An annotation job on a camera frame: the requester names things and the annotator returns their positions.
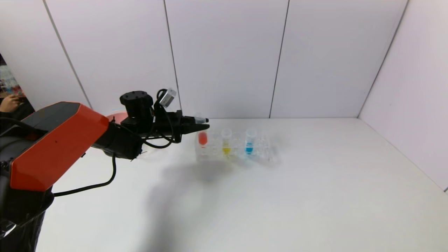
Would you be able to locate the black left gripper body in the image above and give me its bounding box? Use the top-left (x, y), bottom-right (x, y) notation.
top-left (154, 110), bottom-right (183, 143)

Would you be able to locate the red pigment test tube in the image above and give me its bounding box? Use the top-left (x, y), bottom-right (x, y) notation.
top-left (194, 117), bottom-right (209, 148)

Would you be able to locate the clear acrylic test tube rack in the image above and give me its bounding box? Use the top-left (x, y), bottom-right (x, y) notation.
top-left (195, 127), bottom-right (280, 165)

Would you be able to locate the yellow pigment test tube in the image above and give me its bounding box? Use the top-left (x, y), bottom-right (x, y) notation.
top-left (221, 127), bottom-right (232, 156)

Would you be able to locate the blue pigment test tube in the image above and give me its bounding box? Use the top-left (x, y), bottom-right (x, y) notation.
top-left (245, 127), bottom-right (257, 155)

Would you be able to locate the bystander bare hand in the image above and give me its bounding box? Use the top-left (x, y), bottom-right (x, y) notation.
top-left (0, 94), bottom-right (22, 113)

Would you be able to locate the pink plastic bowl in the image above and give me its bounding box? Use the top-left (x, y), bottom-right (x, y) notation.
top-left (105, 111), bottom-right (128, 125)

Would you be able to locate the cluttered background table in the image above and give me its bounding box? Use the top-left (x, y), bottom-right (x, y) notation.
top-left (0, 54), bottom-right (27, 101)

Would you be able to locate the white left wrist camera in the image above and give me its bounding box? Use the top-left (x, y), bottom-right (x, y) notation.
top-left (159, 88), bottom-right (177, 107)

